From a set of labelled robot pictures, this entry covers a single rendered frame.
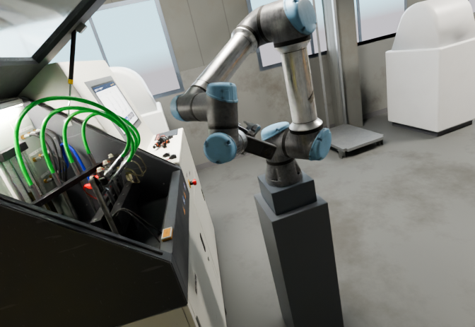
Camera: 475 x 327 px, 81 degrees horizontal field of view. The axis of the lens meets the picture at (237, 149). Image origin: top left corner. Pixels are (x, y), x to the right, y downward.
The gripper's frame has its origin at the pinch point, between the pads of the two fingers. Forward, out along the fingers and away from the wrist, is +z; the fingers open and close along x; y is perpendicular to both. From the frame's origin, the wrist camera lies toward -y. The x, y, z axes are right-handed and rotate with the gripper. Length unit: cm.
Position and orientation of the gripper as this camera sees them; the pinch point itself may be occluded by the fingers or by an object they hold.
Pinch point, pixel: (254, 138)
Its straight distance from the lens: 98.5
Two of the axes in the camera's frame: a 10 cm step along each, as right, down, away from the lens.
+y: -8.7, -4.7, 1.7
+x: -4.2, 8.7, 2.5
